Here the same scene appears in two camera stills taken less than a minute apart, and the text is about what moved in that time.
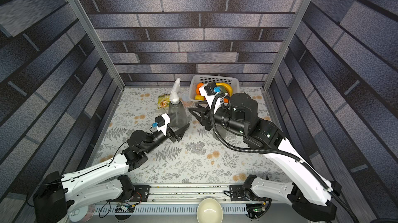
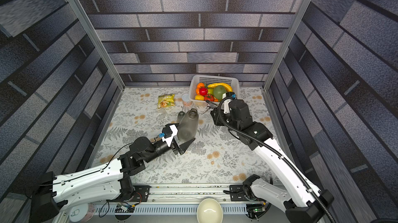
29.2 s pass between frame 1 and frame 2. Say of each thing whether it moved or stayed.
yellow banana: stayed
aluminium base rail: stayed
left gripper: moved
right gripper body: moved
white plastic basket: stayed
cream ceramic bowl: stayed
